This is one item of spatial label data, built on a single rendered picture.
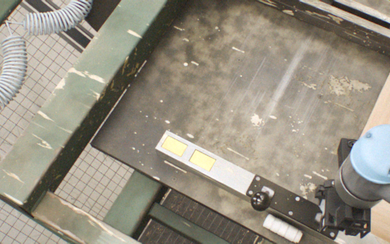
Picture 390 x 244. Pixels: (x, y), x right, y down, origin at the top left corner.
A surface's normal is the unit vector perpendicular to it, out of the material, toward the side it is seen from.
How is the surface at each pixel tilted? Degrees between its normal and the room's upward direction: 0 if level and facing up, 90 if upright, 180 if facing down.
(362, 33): 90
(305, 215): 54
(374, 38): 90
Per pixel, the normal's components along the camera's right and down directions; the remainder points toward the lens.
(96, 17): 0.49, -0.09
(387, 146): -0.02, -0.42
